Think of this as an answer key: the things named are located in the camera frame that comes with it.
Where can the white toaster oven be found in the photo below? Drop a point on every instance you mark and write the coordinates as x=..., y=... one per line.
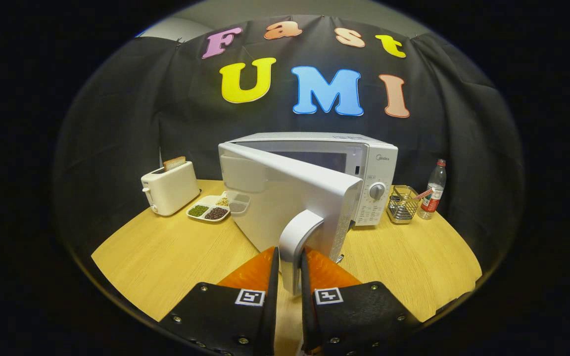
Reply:
x=290, y=198

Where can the clear plastic water bottle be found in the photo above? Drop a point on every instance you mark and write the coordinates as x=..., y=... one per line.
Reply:
x=436, y=190

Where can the red striped straw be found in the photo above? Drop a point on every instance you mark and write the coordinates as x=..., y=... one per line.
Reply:
x=423, y=194

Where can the cream bread toaster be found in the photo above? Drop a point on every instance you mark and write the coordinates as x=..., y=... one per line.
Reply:
x=171, y=190

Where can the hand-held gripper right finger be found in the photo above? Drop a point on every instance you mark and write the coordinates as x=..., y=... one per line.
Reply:
x=306, y=296

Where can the toasted bread slice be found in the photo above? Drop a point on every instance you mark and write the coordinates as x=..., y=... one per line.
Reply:
x=174, y=163

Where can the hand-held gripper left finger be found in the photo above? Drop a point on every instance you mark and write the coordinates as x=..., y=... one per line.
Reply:
x=273, y=277

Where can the divided white bean plate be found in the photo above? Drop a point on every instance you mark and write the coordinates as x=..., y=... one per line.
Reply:
x=211, y=200

